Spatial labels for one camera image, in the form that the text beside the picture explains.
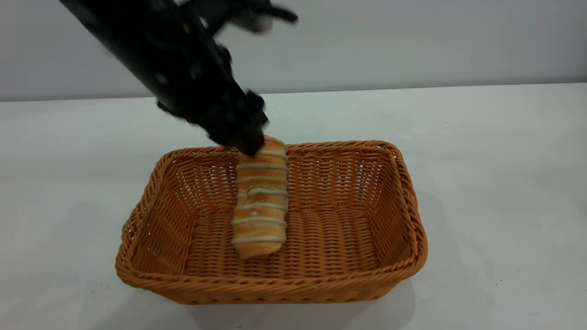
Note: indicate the orange woven wicker basket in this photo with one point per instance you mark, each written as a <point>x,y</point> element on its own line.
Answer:
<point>321,238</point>

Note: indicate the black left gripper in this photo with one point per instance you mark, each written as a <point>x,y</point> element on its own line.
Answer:
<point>215,105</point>

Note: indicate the striped long bread roll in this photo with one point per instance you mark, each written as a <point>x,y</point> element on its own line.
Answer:
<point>261,201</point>

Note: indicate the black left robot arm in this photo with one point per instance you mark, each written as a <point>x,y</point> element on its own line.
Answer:
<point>137,41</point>

